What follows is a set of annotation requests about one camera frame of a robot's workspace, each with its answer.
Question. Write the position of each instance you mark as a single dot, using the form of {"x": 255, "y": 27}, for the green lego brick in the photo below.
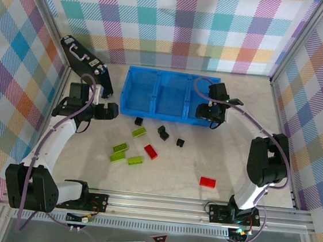
{"x": 139, "y": 131}
{"x": 136, "y": 160}
{"x": 120, "y": 148}
{"x": 117, "y": 157}

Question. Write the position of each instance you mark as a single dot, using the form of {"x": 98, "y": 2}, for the black lego brick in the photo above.
{"x": 164, "y": 137}
{"x": 180, "y": 142}
{"x": 161, "y": 129}
{"x": 138, "y": 121}

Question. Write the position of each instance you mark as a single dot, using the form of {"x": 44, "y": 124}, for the red lego brick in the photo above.
{"x": 207, "y": 182}
{"x": 150, "y": 151}

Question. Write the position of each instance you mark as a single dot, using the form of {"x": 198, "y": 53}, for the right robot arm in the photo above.
{"x": 267, "y": 161}

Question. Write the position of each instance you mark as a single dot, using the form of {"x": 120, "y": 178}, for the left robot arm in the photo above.
{"x": 59, "y": 133}

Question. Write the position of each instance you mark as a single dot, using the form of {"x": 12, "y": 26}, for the blue three-compartment bin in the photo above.
{"x": 141, "y": 95}

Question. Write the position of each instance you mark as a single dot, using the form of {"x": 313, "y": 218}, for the black carrying case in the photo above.
{"x": 82, "y": 58}

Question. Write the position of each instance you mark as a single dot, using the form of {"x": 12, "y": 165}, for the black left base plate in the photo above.
{"x": 99, "y": 202}

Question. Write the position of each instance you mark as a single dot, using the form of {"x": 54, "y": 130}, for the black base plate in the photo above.
{"x": 99, "y": 202}
{"x": 216, "y": 213}

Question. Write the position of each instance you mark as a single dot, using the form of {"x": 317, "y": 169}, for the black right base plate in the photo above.
{"x": 216, "y": 213}

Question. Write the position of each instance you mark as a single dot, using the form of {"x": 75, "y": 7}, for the aluminium frame post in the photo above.
{"x": 49, "y": 19}
{"x": 300, "y": 40}

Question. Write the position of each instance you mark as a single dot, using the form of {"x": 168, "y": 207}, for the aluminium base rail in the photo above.
{"x": 155, "y": 207}

